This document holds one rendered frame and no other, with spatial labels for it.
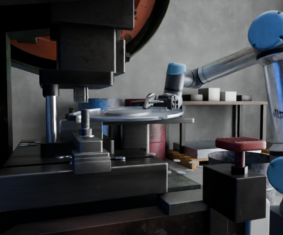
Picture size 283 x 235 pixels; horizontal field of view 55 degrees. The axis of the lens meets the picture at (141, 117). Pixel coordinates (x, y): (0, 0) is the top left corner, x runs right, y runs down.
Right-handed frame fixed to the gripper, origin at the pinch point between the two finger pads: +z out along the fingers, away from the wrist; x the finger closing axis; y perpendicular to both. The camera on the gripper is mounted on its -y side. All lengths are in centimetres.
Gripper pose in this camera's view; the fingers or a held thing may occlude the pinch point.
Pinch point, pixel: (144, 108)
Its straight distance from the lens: 84.5
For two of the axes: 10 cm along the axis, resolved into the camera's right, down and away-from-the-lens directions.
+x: 0.3, 9.9, 1.3
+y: 9.5, 0.2, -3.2
